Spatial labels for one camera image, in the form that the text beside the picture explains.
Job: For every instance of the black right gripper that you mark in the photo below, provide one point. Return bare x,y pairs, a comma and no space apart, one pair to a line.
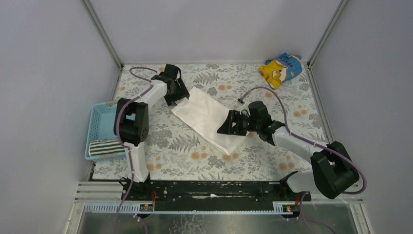
237,121

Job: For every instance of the light blue plastic basket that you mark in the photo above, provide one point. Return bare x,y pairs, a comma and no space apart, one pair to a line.
101,125

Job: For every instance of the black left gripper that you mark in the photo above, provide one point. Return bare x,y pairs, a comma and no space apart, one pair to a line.
176,89

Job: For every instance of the green white striped towel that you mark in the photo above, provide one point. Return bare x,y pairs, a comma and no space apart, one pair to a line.
105,148

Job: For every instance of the floral patterned table mat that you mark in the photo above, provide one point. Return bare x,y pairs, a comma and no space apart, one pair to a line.
175,151

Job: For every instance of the white slotted cable duct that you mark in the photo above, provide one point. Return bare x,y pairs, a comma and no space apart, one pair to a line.
179,208

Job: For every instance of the white fluffy towel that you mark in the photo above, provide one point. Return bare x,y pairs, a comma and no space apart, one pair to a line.
205,116

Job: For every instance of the blue yellow cartoon towel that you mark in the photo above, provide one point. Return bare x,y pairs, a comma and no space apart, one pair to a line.
284,67

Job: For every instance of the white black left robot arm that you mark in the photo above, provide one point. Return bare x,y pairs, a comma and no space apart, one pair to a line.
131,124

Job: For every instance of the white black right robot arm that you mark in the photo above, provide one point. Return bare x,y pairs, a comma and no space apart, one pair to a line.
331,172

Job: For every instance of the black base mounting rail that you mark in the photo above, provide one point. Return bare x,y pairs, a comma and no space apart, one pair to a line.
223,193

